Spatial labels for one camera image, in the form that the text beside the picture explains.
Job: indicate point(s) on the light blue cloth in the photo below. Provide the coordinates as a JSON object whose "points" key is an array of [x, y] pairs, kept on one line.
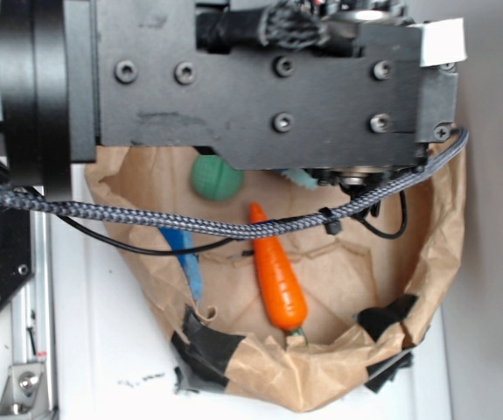
{"points": [[300, 177]]}

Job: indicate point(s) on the aluminium rail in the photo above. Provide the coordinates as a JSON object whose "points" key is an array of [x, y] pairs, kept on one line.
{"points": [[31, 387]]}

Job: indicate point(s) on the brown paper bag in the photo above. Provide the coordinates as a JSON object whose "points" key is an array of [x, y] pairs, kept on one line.
{"points": [[369, 299]]}

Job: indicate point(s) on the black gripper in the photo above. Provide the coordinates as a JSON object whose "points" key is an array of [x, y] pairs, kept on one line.
{"points": [[352, 92]]}

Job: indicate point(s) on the blue ball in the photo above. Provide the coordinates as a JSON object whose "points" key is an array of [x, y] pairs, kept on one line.
{"points": [[189, 262]]}

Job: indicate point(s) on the orange plastic carrot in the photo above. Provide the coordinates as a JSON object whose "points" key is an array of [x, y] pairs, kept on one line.
{"points": [[282, 296]]}

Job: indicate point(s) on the green ball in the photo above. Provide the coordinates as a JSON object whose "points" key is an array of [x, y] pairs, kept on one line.
{"points": [[214, 179]]}

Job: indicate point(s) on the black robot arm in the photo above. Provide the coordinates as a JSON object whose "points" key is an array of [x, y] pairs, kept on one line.
{"points": [[49, 103]]}

